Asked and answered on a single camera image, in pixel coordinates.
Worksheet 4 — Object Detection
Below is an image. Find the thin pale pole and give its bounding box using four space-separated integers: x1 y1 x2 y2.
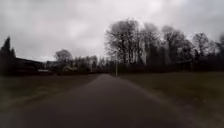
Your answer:
114 59 119 77

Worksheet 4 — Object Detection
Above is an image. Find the distant row of trees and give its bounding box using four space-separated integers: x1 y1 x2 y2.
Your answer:
71 54 108 74

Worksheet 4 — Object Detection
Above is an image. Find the grey asphalt road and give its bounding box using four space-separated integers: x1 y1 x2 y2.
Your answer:
0 73 208 128

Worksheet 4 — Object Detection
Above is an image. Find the row of bare trees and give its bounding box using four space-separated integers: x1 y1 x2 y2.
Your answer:
103 18 224 75

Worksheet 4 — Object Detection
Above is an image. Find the small pale building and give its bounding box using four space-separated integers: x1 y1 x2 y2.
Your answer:
61 64 79 73

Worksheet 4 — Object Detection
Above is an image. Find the round bare tree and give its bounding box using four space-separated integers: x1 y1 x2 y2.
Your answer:
53 48 74 68

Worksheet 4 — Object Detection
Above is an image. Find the grass verge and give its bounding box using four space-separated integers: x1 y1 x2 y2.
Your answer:
0 73 101 112
116 71 224 128

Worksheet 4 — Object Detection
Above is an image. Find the dark low building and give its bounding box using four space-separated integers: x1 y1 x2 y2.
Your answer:
14 57 46 75

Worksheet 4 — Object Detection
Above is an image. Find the dark conifer tree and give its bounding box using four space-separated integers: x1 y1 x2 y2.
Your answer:
0 35 18 76

